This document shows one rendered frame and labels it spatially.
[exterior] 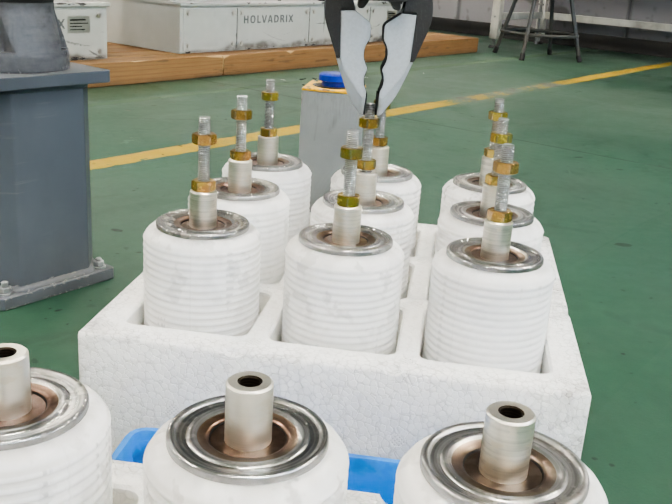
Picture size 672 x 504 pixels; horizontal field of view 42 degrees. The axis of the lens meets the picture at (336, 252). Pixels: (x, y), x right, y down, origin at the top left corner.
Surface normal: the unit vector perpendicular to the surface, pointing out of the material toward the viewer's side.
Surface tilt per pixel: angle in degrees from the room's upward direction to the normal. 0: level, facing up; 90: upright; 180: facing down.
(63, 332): 0
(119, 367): 90
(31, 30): 72
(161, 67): 90
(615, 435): 0
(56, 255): 90
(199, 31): 90
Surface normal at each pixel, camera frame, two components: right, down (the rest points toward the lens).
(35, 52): 0.70, -0.03
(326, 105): -0.15, 0.31
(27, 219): 0.79, 0.25
